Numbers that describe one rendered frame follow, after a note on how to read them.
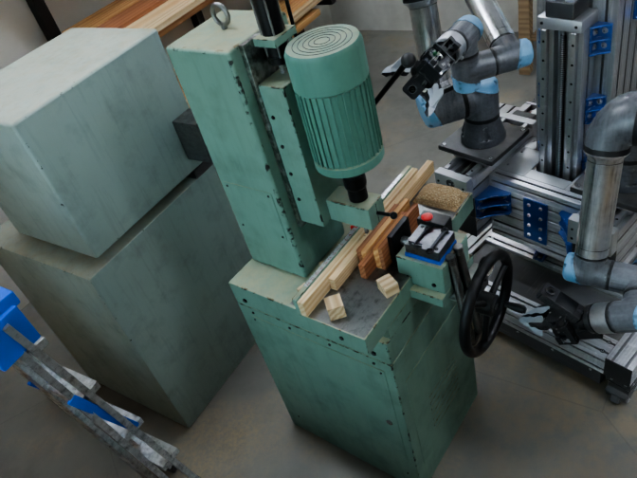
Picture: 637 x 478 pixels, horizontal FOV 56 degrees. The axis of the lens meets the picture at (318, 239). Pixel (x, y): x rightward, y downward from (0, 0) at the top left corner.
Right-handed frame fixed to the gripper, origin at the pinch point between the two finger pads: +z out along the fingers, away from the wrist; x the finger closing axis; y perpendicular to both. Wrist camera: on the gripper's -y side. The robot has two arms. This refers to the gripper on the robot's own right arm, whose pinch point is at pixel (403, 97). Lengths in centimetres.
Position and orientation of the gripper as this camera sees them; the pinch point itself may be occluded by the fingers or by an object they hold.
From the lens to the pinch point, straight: 148.0
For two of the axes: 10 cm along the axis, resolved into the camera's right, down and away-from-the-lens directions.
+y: 3.8, -3.8, -8.5
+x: 7.3, 6.8, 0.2
